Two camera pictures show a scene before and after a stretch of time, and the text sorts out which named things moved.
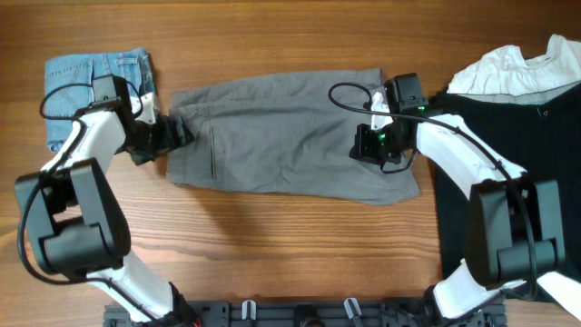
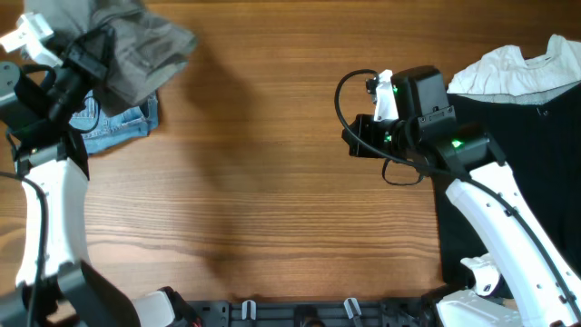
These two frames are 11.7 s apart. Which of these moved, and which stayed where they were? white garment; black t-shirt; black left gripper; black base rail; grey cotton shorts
Moved: black left gripper; grey cotton shorts
Stayed: black t-shirt; black base rail; white garment
